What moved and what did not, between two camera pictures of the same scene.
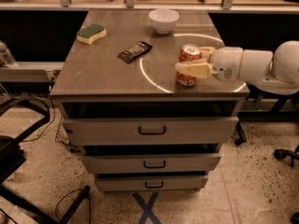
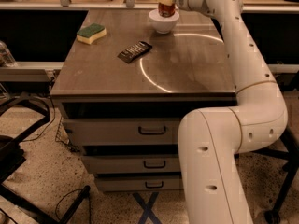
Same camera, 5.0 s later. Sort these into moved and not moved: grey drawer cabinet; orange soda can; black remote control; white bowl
Moved: orange soda can
Not moved: white bowl; black remote control; grey drawer cabinet
